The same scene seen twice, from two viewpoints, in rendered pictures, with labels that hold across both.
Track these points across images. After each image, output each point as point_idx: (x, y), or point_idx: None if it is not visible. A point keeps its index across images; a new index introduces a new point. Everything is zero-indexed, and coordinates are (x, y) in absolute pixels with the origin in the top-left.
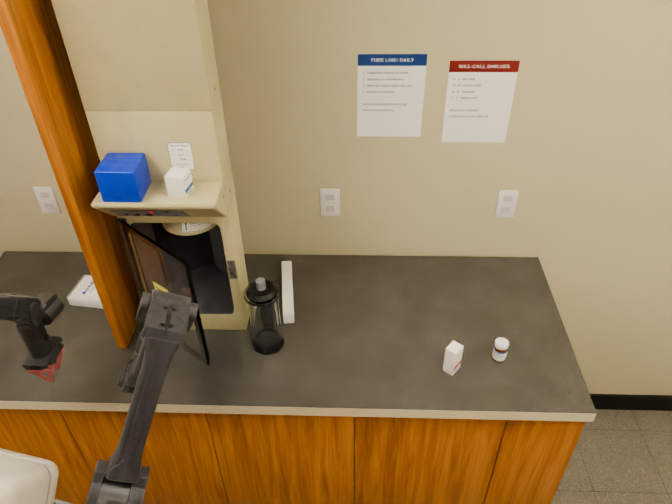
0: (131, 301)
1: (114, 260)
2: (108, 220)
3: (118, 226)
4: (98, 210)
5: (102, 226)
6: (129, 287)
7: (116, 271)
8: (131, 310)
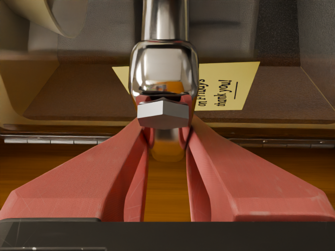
0: (295, 158)
1: (150, 167)
2: (65, 146)
3: (20, 141)
4: (9, 163)
5: (47, 168)
6: (256, 150)
7: (178, 172)
8: (318, 167)
